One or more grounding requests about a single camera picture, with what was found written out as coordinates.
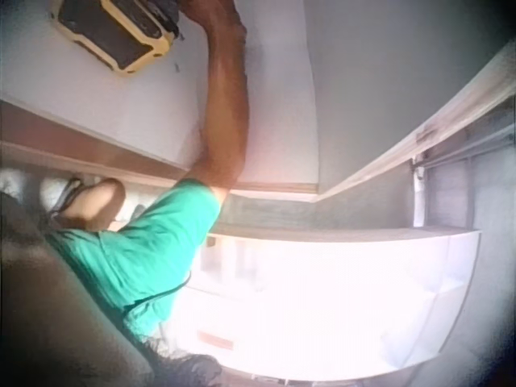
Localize white window frame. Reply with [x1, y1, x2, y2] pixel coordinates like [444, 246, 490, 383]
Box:
[318, 40, 516, 229]

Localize yellow and black tool case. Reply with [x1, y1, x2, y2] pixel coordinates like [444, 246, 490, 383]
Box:
[49, 0, 181, 76]

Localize white shelf unit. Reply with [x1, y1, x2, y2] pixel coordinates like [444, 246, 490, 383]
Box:
[177, 227, 483, 382]

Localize person's legs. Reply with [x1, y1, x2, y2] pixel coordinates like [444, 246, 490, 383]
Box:
[38, 175, 127, 233]

